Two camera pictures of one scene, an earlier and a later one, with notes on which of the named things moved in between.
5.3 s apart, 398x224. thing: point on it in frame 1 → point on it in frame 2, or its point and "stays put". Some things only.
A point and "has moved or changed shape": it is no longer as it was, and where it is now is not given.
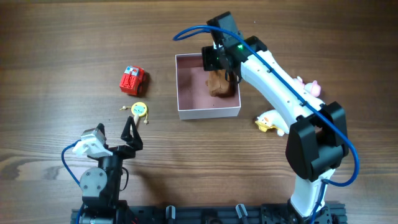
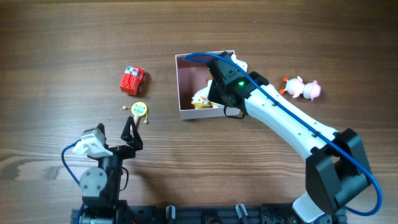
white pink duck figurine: [311, 88] stays put
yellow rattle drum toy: [138, 109] stays put
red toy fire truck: [132, 80] stays put
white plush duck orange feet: [272, 119] has moved or changed shape
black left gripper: [134, 142] stays put
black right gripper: [230, 70] → [216, 94]
